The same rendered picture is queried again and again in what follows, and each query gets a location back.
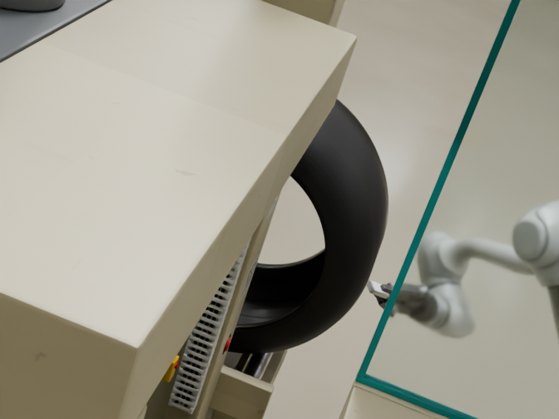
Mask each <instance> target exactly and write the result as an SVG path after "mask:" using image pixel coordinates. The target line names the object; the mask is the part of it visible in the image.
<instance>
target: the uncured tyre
mask: <svg viewBox="0 0 559 419"><path fill-rule="evenodd" d="M290 176H291V177H292V178H293V179H294V180H295V181H296V182H297V183H298V184H299V186H300V187H301V188H302V189H303V190H304V192H305V193H306V194H307V196H308V197H309V199H310V201H311V202H312V204H313V206H314V208H315V210H316V212H317V214H318V216H319V220H320V223H321V225H322V229H323V232H324V244H325V248H324V249H322V250H321V251H319V252H318V253H317V254H315V255H313V256H311V257H308V258H307V259H303V260H300V261H297V262H293V263H289V264H261V263H257V265H256V267H255V271H254V274H253V277H252V279H251V282H250V286H249V289H248V292H247V294H246V297H245V301H244V304H243V307H242V309H241V312H240V316H239V319H238V322H237V324H236V327H235V331H234V334H233V337H232V339H231V342H230V346H229V349H228V352H237V353H268V352H278V351H283V350H286V349H290V348H294V347H297V346H299V345H301V344H304V343H306V342H308V341H310V340H312V339H314V338H316V337H318V336H319V335H320V334H322V333H324V332H325V331H327V330H328V329H329V328H331V327H332V326H333V325H335V324H336V323H337V322H338V321H339V320H340V319H341V318H342V317H343V316H344V315H345V314H346V313H347V312H348V311H349V310H350V309H351V308H352V307H353V306H354V304H355V303H356V302H357V300H358V299H359V297H360V295H361V293H362V292H363V291H364V288H365V286H366V284H367V282H368V281H369V277H370V274H371V272H372V269H373V266H374V263H375V260H376V258H377V256H378V252H379V249H380V246H381V243H382V242H383V237H384V234H385V230H386V227H387V223H388V185H387V181H386V176H385V173H384V169H383V165H382V162H381V160H380V158H379V155H378V152H377V150H376V148H375V146H374V143H373V142H372V140H371V138H370V136H369V134H368V132H367V131H366V130H365V129H364V127H363V125H362V124H361V123H360V121H359V120H358V119H357V117H356V116H355V115H354V114H353V113H352V112H351V111H350V110H349V108H347V107H346V106H345V105H344V104H343V103H342V102H341V101H340V100H338V99H337V100H336V102H335V104H334V107H333V109H332V110H331V112H330V113H329V115H328V116H327V118H326V119H325V121H324V123H323V125H322V126H321V127H320V129H319V131H318V132H317V134H316V135H315V137H314V139H313V140H312V141H311V143H310V145H309V147H308V148H307V150H306V151H305V153H304V154H303V156H302V157H301V159H300V161H299V163H298V164H297V166H296V167H295V168H294V170H293V172H292V173H291V175H290Z"/></svg>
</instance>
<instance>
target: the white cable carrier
mask: <svg viewBox="0 0 559 419"><path fill-rule="evenodd" d="M250 241H251V238H250V240H249V242H248V244H247V245H246V246H245V248H244V249H243V251H242V253H241V254H240V256H239V258H238V259H237V260H236V261H237V264H236V263H235V264H234V265H233V267H232V268H234V269H235V271H232V269H231V270H230V272H229V273H228V275H227V276H226V278H225V280H224V283H222V285H221V286H220V287H219V289H218V291H217V292H216V294H215V296H214V297H213V298H212V300H211V302H210V303H209V305H208V307H210V309H208V307H207V308H206V310H205V311H204V313H203V314H202V316H201V317H200V320H199V321H198V323H197V324H196V325H195V327H194V329H193V330H192V332H191V333H190V336H189V340H188V341H187V344H186V349H185V353H184V354H183V357H182V361H181V366H180V368H179V371H178V374H177V376H176V380H175V384H174V387H173V389H172V394H171V399H170V400H169V402H168V405H169V406H173V407H177V408H179V409H181V410H183V411H186V412H188V413H189V414H192V412H193V411H194V410H195V407H196V405H197V402H198V399H199V397H200V393H201V390H202V387H203V385H204V380H205V378H206V374H207V372H208V368H209V366H210V361H211V359H212V355H213V354H214V351H215V347H216V344H217V341H218V339H219V335H220V331H221V328H222V327H223V324H224V321H225V316H226V314H227V311H228V307H229V306H230V300H231V299H232V296H233V292H234V291H235V286H236V284H237V279H238V277H239V275H240V271H241V268H242V264H243V263H244V260H245V256H246V253H247V249H248V248H249V245H250ZM230 275H231V276H232V278H230ZM227 283H230V285H228V284H227ZM220 288H222V289H221V290H220ZM225 290H228V292H225ZM218 295H220V296H218ZM223 297H224V298H225V299H223ZM221 304H222V305H223V307H222V306H221ZM213 310H215V311H213ZM218 311H220V313H218ZM206 314H208V316H206ZM211 316H212V317H211ZM217 318H218V319H219V320H216V319H217ZM204 321H205V323H204ZM209 323H210V324H209ZM214 325H215V326H216V327H215V326H214ZM202 328H203V330H202ZM207 330H208V332H207ZM213 333H214V334H213ZM209 339H210V340H209ZM211 340H212V341H211ZM202 343H203V344H204V345H203V344H202ZM207 346H209V347H207ZM196 349H197V350H196ZM205 352H206V353H205ZM198 357H199V358H198ZM203 359H204V360H205V361H204V360H203ZM196 364H197V365H196ZM178 402H181V404H183V403H185V405H184V406H182V405H180V404H178ZM188 405H189V406H190V408H188Z"/></svg>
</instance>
